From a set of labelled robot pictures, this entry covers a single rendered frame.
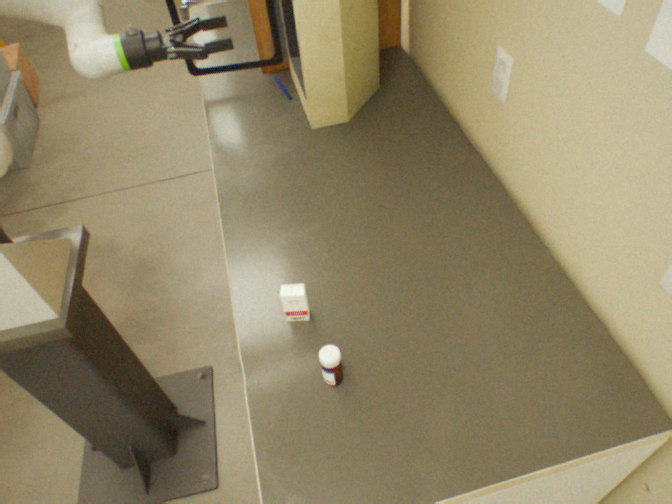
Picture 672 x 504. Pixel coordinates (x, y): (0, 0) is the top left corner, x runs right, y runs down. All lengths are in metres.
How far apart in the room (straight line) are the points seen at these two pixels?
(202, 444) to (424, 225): 1.21
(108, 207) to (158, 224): 0.35
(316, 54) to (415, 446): 0.97
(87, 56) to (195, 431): 1.30
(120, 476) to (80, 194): 1.67
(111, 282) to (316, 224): 1.57
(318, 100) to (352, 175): 0.25
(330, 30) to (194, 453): 1.48
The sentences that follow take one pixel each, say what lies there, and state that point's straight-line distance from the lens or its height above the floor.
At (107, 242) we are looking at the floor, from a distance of 2.82.
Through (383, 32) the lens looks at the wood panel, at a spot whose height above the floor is 1.00.
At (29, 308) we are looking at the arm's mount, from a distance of 1.24.
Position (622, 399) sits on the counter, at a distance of 1.05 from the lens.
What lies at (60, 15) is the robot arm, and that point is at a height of 1.30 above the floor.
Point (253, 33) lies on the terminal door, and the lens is 1.71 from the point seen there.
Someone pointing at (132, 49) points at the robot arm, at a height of 1.22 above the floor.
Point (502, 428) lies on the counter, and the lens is 0.96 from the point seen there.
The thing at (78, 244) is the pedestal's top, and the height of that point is 0.94.
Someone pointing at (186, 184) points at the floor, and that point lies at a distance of 2.97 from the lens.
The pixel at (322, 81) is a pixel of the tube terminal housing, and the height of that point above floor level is 1.08.
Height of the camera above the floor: 1.81
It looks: 49 degrees down
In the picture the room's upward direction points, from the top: 7 degrees counter-clockwise
